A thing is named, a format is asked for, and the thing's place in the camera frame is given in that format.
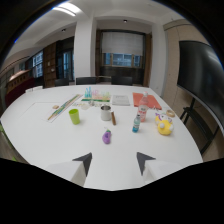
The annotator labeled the yellow stuffed toy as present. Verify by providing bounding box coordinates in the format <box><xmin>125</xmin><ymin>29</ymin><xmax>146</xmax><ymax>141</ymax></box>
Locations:
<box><xmin>154</xmin><ymin>112</ymin><xmax>175</xmax><ymax>136</ymax></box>

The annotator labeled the purple eggplant toy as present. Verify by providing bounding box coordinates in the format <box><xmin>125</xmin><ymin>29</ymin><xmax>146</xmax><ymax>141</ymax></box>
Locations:
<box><xmin>101</xmin><ymin>127</ymin><xmax>113</xmax><ymax>145</ymax></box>

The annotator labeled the small blue-capped bottle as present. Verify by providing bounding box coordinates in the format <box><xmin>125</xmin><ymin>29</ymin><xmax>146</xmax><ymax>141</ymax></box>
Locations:
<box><xmin>131</xmin><ymin>113</ymin><xmax>142</xmax><ymax>134</ymax></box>

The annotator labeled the green plastic cup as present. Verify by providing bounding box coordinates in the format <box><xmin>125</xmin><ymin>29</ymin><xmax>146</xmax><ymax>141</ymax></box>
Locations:
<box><xmin>68</xmin><ymin>108</ymin><xmax>81</xmax><ymax>126</ymax></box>

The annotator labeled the pink labelled plastic bottle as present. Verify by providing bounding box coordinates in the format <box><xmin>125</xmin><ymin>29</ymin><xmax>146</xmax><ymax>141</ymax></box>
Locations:
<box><xmin>137</xmin><ymin>91</ymin><xmax>150</xmax><ymax>123</ymax></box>

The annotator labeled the long colourful ruler board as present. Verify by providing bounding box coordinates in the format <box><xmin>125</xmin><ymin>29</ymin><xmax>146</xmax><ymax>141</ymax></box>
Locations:
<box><xmin>46</xmin><ymin>93</ymin><xmax>84</xmax><ymax>123</ymax></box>

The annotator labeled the brown wooden stick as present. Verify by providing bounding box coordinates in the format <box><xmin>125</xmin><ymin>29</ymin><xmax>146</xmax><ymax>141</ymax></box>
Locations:
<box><xmin>110</xmin><ymin>110</ymin><xmax>117</xmax><ymax>126</ymax></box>

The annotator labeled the white metal mug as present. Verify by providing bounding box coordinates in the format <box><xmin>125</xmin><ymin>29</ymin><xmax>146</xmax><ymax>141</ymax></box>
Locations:
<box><xmin>100</xmin><ymin>104</ymin><xmax>112</xmax><ymax>122</ymax></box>

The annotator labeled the orange paper sheet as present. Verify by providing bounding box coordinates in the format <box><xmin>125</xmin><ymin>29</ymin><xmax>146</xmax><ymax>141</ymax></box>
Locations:
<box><xmin>132</xmin><ymin>92</ymin><xmax>163</xmax><ymax>111</ymax></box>

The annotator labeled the white booklet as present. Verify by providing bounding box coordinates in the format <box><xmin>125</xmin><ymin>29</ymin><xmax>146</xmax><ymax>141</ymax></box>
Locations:
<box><xmin>111</xmin><ymin>94</ymin><xmax>131</xmax><ymax>107</ymax></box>

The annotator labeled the colourful test tube rack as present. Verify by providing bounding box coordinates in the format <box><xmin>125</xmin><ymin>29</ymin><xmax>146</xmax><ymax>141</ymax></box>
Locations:
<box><xmin>80</xmin><ymin>86</ymin><xmax>111</xmax><ymax>103</ymax></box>

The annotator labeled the black office chair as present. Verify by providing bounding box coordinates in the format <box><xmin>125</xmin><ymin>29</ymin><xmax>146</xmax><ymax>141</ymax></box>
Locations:
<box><xmin>75</xmin><ymin>76</ymin><xmax>98</xmax><ymax>86</ymax></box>
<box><xmin>54</xmin><ymin>77</ymin><xmax>70</xmax><ymax>88</ymax></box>
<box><xmin>110</xmin><ymin>75</ymin><xmax>134</xmax><ymax>86</ymax></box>

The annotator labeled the large black screen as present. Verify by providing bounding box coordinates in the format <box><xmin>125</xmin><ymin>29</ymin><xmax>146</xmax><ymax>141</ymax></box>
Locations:
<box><xmin>176</xmin><ymin>40</ymin><xmax>224</xmax><ymax>134</ymax></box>

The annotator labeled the white window blind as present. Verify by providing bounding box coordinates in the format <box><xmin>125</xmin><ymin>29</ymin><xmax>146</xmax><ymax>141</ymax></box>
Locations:
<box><xmin>100</xmin><ymin>31</ymin><xmax>145</xmax><ymax>57</ymax></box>

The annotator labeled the ceiling light panel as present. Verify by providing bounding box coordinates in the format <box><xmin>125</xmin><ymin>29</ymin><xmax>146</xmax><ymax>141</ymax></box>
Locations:
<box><xmin>52</xmin><ymin>1</ymin><xmax>83</xmax><ymax>18</ymax></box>

